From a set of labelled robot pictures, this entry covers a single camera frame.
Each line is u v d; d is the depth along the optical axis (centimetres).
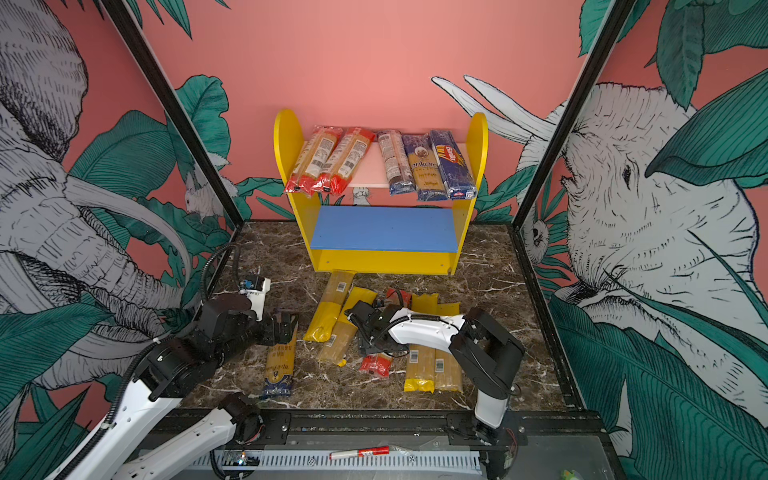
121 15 70
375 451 70
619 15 69
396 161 75
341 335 88
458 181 70
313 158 76
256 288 59
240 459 70
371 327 68
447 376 80
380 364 82
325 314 93
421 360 83
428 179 71
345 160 76
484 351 47
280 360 82
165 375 43
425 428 75
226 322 49
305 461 70
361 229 101
